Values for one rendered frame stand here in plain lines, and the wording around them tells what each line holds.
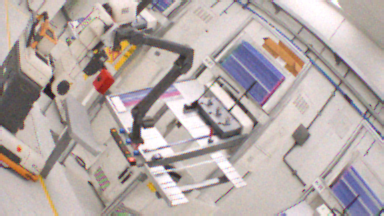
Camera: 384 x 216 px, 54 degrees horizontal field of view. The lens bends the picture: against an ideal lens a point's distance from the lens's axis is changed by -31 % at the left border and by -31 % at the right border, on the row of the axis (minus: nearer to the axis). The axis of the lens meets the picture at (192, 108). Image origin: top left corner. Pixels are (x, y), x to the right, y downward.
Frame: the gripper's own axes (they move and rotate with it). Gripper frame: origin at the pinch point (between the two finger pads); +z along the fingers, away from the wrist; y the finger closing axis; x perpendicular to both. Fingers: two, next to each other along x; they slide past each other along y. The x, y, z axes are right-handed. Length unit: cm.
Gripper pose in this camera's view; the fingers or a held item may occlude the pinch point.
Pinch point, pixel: (136, 148)
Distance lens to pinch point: 309.4
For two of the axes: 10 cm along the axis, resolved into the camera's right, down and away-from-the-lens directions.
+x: -8.7, 1.9, -4.5
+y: -4.7, -5.5, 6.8
